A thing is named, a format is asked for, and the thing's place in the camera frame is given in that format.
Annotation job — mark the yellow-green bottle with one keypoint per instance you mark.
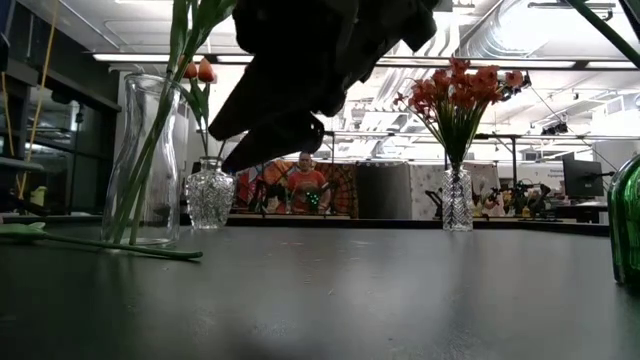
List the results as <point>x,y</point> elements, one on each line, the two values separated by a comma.
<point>38,195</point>

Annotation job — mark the person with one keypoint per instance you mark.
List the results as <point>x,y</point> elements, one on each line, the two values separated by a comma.
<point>306,185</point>

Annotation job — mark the slim cut-crystal vase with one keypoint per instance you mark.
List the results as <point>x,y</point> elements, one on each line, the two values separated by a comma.
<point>457,200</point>

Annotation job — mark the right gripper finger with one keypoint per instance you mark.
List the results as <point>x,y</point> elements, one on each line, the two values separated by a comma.
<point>285,142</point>
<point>265,100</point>

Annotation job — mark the black background monitor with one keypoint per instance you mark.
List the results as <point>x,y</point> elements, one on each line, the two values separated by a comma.
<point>582,177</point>

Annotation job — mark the white patterned curtain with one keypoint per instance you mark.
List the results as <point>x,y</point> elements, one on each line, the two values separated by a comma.
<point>425,185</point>

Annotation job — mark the black background robot arm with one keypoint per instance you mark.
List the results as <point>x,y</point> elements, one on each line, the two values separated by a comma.
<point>525,200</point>
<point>436,200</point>

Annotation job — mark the dark grey partition panel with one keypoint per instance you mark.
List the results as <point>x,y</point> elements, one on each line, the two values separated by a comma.
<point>382,190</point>

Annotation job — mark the green glass vase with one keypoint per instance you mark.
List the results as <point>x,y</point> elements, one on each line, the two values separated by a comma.
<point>627,225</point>

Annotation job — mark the round cut-crystal vase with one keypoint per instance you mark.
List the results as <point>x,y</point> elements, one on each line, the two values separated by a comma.
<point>210,197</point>

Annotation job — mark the dark shelving unit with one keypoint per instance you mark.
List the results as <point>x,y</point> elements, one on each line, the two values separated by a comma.
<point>75,150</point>

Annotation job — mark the smooth clear glass carafe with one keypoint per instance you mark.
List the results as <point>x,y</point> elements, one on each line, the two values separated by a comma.
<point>160,200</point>

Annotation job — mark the colourful patterned tapestry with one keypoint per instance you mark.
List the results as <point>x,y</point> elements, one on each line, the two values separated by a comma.
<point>345,190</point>

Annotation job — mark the black overhead light rail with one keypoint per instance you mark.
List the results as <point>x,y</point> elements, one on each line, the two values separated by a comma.
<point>580,64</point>

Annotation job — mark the black ceiling spotlight cluster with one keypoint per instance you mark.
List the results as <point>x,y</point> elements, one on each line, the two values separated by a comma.
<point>526,82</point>

